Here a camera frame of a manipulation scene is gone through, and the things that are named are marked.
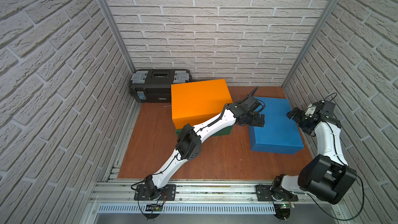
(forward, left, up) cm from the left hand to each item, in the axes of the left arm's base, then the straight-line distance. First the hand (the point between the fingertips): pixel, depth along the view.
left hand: (261, 121), depth 82 cm
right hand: (+1, -19, +1) cm, 19 cm away
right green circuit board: (-37, -7, -16) cm, 40 cm away
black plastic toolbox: (+28, +64, -1) cm, 69 cm away
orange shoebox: (+8, +37, +6) cm, 38 cm away
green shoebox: (-14, +22, +14) cm, 30 cm away
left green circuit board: (-36, +56, -19) cm, 69 cm away
